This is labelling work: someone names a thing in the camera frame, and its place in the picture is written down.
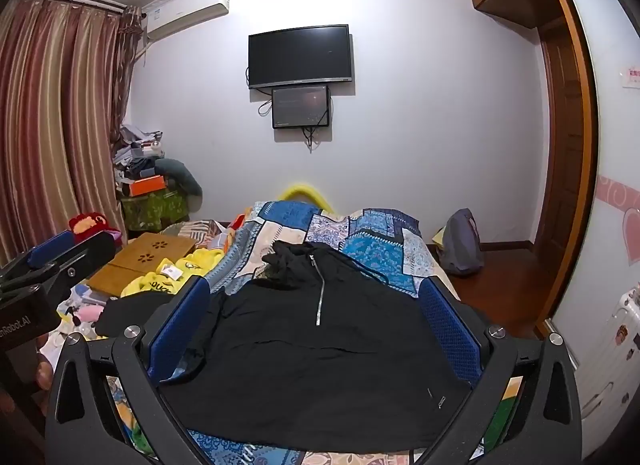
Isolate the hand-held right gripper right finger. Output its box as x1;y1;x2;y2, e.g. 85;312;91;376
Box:
410;275;584;465

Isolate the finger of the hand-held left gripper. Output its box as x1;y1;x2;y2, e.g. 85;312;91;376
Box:
42;232;118;303
27;231;83;268

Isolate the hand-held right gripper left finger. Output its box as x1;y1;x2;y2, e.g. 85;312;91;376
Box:
44;275;211;465

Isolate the black zip hoodie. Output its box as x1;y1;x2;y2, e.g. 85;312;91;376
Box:
160;240;474;452

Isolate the person's left hand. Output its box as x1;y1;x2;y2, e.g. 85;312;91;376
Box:
0;331;57;416

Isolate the red plush toy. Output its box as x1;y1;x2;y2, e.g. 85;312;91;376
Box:
68;213;124;247

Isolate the yellow printed garment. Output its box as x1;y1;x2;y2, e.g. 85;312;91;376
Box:
120;247;226;299

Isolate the brown paw-print cushion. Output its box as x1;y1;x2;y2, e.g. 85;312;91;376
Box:
87;232;197;299

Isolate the green patterned cloth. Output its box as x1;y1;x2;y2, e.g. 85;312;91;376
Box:
120;189;191;232

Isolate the grey backpack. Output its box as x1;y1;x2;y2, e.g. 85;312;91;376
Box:
440;208;485;276

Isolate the striped beige cloth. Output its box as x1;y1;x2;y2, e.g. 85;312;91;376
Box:
160;219;236;251

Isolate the orange box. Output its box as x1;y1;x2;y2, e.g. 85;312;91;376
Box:
128;175;168;197

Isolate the colourful cartoon bed sheet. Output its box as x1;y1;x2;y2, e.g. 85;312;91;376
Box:
107;375;524;465

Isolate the blue patchwork blanket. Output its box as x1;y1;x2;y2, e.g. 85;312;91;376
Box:
115;200;521;465

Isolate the pile of papers and clutter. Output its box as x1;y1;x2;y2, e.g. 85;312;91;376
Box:
112;124;166;182

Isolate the red striped curtain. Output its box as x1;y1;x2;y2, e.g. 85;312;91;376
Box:
0;0;143;266

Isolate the grey-green cushion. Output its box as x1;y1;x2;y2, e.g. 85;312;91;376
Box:
155;158;204;197

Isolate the white suitcase with stickers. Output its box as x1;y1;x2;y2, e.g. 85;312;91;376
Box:
575;284;640;446

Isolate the yellow hoop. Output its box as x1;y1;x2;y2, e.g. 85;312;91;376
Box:
279;182;334;214

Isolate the pink heart decal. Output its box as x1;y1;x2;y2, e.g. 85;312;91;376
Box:
595;174;640;267

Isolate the brown wooden door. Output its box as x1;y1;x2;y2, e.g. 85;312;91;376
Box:
532;15;600;271

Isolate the white sliding wardrobe door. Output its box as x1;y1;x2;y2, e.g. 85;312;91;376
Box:
550;0;640;446

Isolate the white air conditioner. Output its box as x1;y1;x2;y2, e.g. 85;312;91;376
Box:
142;0;231;42

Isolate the small black wall monitor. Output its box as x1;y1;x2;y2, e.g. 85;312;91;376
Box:
271;86;332;130

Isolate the black wall television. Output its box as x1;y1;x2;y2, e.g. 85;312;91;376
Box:
248;24;355;90

